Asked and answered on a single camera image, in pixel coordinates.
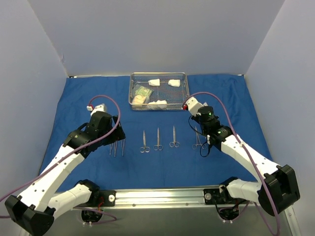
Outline steel hemostat clamp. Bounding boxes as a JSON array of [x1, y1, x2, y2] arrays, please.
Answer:
[[192, 127, 206, 150]]

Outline steel surgical scissors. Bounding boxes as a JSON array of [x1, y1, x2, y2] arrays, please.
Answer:
[[169, 126, 180, 148]]

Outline peach gauze pack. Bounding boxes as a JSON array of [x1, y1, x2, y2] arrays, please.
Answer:
[[132, 95, 150, 105]]

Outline blue surgical drape cloth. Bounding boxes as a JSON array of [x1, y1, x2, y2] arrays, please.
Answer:
[[42, 74, 271, 192]]

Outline green paper packet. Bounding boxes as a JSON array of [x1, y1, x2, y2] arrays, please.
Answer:
[[134, 86, 153, 97]]

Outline white gauze roll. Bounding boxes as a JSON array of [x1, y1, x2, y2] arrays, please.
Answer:
[[168, 79, 181, 88], [148, 79, 160, 87]]

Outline straight steel scissors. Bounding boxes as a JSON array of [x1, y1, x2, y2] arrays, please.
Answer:
[[154, 128, 163, 151]]

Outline steel mesh instrument tray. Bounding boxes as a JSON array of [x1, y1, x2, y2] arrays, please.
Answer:
[[128, 72, 189, 111]]

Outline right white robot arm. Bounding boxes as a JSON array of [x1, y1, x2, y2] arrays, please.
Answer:
[[187, 102, 300, 216]]

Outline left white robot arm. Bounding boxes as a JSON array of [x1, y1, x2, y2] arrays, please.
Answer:
[[5, 111, 126, 236]]

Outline white gauze pad front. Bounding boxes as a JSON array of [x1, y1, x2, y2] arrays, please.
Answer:
[[148, 100, 167, 105]]

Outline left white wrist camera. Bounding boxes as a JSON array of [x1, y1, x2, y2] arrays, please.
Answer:
[[87, 103, 107, 116]]

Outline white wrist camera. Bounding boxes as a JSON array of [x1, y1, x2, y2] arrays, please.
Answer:
[[87, 103, 107, 116], [183, 97, 204, 116]]

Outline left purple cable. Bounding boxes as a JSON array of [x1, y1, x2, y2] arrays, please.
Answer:
[[0, 95, 121, 225]]

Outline purple cable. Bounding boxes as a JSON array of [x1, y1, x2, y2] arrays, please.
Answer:
[[183, 91, 281, 236], [0, 95, 121, 225]]

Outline black wrist loop cable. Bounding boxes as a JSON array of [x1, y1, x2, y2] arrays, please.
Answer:
[[189, 115, 214, 158]]

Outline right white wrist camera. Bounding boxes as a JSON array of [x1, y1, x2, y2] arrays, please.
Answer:
[[183, 97, 204, 116]]

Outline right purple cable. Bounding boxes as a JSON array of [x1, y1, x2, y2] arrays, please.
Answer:
[[183, 91, 281, 236]]

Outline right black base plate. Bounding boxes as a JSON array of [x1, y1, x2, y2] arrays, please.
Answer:
[[203, 188, 248, 205]]

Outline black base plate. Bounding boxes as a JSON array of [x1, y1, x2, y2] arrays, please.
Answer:
[[76, 190, 117, 207], [203, 188, 248, 205]]

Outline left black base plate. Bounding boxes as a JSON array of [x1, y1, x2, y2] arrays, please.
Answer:
[[76, 190, 117, 207]]

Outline aluminium front rail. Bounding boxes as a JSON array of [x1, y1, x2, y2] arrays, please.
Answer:
[[26, 185, 293, 212]]

